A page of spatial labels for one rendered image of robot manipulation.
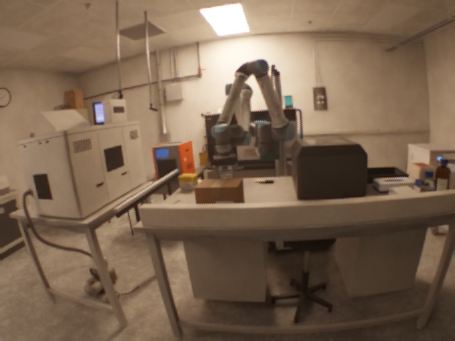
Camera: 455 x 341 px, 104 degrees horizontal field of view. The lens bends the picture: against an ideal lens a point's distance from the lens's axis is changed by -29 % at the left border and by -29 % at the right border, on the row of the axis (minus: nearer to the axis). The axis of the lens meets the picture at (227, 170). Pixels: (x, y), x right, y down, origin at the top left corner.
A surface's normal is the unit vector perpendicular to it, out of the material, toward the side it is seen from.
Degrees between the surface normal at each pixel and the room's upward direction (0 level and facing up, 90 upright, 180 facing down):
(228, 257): 90
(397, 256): 90
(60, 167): 90
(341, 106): 90
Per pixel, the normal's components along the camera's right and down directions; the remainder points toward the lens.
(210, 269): -0.18, 0.22
